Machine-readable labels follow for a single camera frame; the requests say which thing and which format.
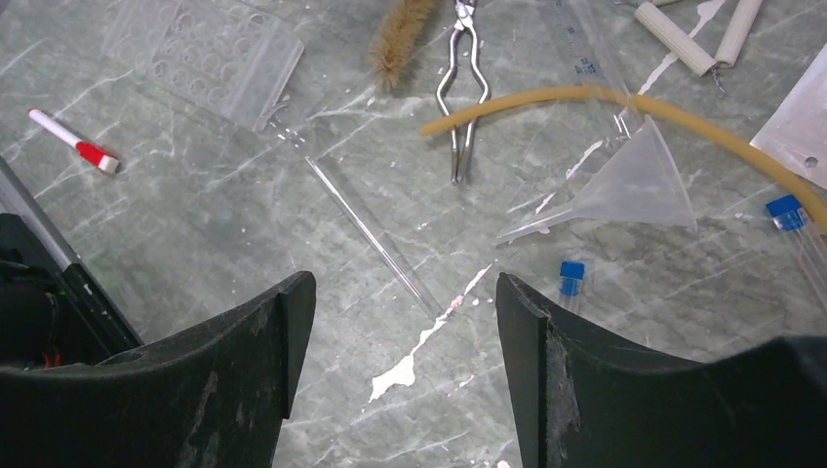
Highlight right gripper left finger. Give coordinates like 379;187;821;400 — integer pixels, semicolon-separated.
1;271;316;467

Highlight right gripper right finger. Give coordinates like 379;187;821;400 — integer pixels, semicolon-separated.
495;273;826;467

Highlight blue capped tube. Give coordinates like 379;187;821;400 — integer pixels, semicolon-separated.
559;260;585;313
765;194;827;305

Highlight clear plastic funnel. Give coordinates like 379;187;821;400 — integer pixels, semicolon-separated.
495;115;697;245

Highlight red white marker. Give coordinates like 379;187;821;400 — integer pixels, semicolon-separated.
27;108;120;175

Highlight glass stirring rod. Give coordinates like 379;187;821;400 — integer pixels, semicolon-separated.
260;101;443;315

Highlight yellow rubber tube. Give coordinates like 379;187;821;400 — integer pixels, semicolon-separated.
419;85;827;234

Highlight clear well plate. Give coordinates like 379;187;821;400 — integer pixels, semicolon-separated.
103;0;304;132

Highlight white paper packet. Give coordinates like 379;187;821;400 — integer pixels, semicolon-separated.
750;50;826;189

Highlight clear graduated cylinder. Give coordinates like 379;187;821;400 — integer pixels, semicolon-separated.
553;1;639;146

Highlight tan bottle brush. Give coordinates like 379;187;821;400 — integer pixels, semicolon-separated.
368;0;438;92

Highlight metal crucible tongs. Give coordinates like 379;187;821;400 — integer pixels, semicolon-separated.
435;0;492;185

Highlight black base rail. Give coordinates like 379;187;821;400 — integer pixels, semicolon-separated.
1;162;143;369

